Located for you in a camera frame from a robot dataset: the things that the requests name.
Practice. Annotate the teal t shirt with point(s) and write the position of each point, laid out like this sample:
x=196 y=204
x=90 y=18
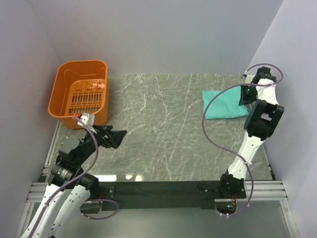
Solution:
x=226 y=106

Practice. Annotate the orange plastic basket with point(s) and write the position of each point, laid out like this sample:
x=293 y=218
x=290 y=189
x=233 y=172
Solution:
x=80 y=87

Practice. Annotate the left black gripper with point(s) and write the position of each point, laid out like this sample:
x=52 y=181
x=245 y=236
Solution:
x=115 y=137

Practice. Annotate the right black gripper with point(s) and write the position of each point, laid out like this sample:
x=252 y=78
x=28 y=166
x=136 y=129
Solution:
x=244 y=99

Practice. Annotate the black base beam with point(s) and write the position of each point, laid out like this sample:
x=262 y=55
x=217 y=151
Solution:
x=164 y=194

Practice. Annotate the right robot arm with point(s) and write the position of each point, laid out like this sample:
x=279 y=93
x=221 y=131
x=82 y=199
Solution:
x=260 y=124

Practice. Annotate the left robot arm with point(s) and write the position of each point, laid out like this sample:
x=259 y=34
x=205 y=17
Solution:
x=69 y=186

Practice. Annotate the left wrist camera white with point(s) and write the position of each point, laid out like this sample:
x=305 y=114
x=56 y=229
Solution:
x=85 y=120

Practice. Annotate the aluminium rail frame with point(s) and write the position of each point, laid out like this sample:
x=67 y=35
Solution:
x=175 y=151

